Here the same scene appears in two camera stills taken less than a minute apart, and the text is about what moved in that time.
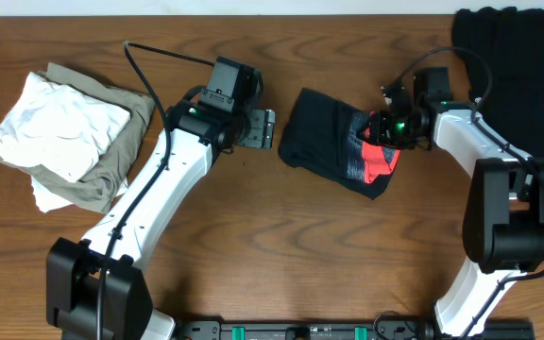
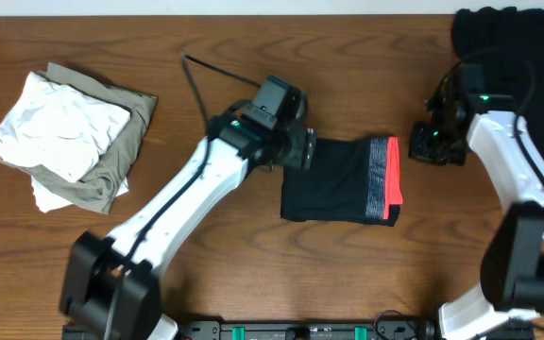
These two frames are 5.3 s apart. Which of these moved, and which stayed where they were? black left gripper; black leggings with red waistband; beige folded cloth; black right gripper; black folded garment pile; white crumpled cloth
Moved: black leggings with red waistband; black right gripper; black left gripper
Stayed: black folded garment pile; beige folded cloth; white crumpled cloth
